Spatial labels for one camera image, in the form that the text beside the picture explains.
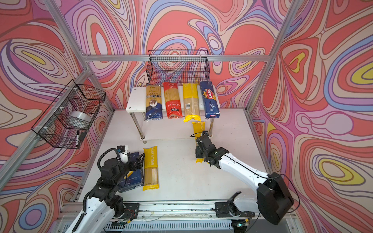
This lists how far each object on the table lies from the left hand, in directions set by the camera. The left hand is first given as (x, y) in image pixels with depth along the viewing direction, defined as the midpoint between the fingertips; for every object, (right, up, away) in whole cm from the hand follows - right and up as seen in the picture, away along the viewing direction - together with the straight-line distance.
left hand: (138, 153), depth 80 cm
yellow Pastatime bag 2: (+34, +14, +13) cm, 40 cm away
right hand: (+36, 0, +5) cm, 36 cm away
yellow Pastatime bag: (+6, -12, +4) cm, 14 cm away
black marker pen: (-28, +9, -8) cm, 31 cm away
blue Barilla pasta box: (-2, -14, -2) cm, 14 cm away
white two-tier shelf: (+13, +13, +16) cm, 25 cm away
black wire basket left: (-31, +19, -12) cm, 38 cm away
